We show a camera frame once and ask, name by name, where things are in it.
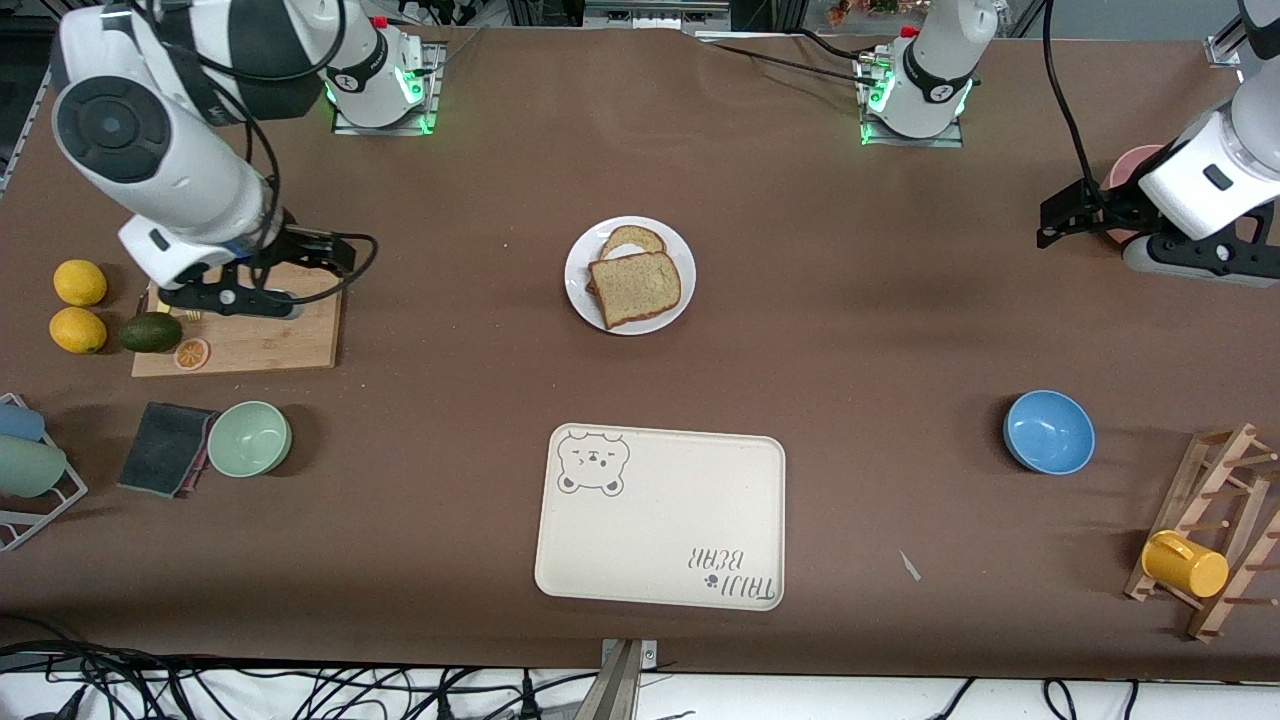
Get white wire cup rack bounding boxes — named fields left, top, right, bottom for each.
left=0, top=392, right=89, bottom=553

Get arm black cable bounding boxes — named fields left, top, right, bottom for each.
left=1042, top=0, right=1111, bottom=216
left=130, top=0, right=379, bottom=306

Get dark green avocado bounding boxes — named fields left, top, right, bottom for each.
left=118, top=311, right=184, bottom=354

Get grey metal equipment box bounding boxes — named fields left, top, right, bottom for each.
left=583, top=0, right=733, bottom=33

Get cream bear print tray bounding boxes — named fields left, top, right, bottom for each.
left=534, top=423, right=787, bottom=612

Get dark grey sponge cloth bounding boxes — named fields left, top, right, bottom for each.
left=116, top=401, right=219, bottom=499

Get wooden mug rack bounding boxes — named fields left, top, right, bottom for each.
left=1123, top=422, right=1280, bottom=643

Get pale green bowl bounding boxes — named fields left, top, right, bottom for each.
left=207, top=400, right=293, bottom=479

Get wooden cutting board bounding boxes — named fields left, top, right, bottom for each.
left=131, top=239, right=348, bottom=379

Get yellow lemon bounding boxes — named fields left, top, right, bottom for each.
left=49, top=306, right=108, bottom=355
left=53, top=259, right=109, bottom=307

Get light blue cup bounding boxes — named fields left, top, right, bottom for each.
left=0, top=401, right=47, bottom=443

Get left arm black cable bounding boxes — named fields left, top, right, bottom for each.
left=1042, top=0, right=1111, bottom=216

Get yellow mug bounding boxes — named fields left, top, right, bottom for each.
left=1141, top=530, right=1230, bottom=599

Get bread slice under egg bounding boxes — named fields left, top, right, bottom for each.
left=586, top=225, right=668, bottom=296

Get black table power cable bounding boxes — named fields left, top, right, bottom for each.
left=695, top=30, right=881, bottom=86

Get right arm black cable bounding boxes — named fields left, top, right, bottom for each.
left=130, top=0, right=379, bottom=306

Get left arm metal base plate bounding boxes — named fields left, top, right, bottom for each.
left=855, top=50, right=966, bottom=149

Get white round plate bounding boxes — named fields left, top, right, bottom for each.
left=564, top=216, right=697, bottom=336

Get pink bowl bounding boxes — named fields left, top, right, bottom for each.
left=1103, top=145, right=1171, bottom=246

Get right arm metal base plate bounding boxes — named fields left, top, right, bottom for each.
left=332, top=40, right=443, bottom=137

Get plain bread slice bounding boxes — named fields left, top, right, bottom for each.
left=588, top=250, right=683, bottom=331

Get aluminium profile bracket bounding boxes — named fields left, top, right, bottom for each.
left=1205, top=18, right=1249, bottom=69

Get blue bowl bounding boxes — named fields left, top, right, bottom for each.
left=1003, top=389, right=1096, bottom=476

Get tangled black cables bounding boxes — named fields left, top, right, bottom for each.
left=0, top=640, right=601, bottom=720

